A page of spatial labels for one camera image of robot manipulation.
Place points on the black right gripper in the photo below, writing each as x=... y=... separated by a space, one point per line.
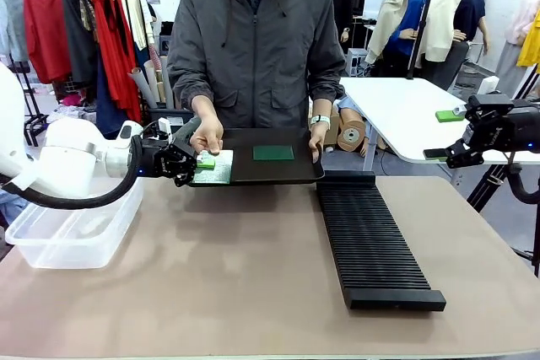
x=498 y=128

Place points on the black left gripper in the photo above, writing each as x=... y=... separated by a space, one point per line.
x=158 y=159

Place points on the silver-backed green PCB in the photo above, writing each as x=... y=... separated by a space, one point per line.
x=221 y=170

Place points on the black rectangular tray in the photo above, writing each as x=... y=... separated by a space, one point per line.
x=274 y=170

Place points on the dark green PCB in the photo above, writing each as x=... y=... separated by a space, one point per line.
x=273 y=153

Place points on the person's right forearm grey sleeve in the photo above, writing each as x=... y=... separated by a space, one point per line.
x=190 y=77

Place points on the person's left forearm grey sleeve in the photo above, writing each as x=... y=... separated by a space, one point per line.
x=327 y=82

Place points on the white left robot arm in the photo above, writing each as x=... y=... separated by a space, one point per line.
x=63 y=153

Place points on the person's right hand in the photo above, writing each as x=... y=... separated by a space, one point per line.
x=208 y=134

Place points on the person's left hand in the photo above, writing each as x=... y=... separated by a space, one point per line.
x=317 y=141

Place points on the white table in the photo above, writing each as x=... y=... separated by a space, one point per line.
x=396 y=115

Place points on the small white block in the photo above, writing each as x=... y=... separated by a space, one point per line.
x=488 y=85

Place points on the black chair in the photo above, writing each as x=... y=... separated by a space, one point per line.
x=449 y=67

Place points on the rolled paper tubes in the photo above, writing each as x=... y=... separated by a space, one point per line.
x=147 y=86

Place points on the navy blue hanging garment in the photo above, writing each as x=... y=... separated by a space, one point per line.
x=107 y=111

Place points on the black stand pole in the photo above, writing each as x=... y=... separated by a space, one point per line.
x=422 y=31

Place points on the yellow garment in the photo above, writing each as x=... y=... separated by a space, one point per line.
x=530 y=44

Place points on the white cube shelf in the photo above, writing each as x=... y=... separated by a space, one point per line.
x=358 y=62

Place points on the mannequin cream jacket navy shirt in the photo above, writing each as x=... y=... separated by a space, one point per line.
x=460 y=10

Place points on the mannequin beige coat blue shirt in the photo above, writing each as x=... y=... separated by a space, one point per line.
x=401 y=18

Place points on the white wristband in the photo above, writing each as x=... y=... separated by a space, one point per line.
x=320 y=119

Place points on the black slotted PCB rack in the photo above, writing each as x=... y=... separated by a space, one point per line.
x=371 y=242

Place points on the red dress on hanger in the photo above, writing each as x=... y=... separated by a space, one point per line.
x=114 y=60

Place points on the person's torso grey jacket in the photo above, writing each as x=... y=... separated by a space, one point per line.
x=257 y=39

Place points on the clear plastic box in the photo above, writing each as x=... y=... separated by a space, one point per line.
x=63 y=242

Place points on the cream hanging garment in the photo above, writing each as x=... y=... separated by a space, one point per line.
x=137 y=18

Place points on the background person black clothes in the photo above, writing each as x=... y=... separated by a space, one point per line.
x=337 y=10

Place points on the dark grey hanging garment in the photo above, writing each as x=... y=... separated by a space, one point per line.
x=78 y=39

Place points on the red shirt on hanger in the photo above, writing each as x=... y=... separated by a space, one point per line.
x=44 y=27

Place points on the light blue hanging garment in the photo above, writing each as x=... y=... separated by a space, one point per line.
x=10 y=18

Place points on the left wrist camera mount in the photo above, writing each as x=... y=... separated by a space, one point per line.
x=164 y=128

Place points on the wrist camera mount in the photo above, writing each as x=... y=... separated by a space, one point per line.
x=491 y=99
x=164 y=128

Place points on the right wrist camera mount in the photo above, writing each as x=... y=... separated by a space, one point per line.
x=491 y=99

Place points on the black camera tripod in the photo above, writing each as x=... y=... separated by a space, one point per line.
x=489 y=187

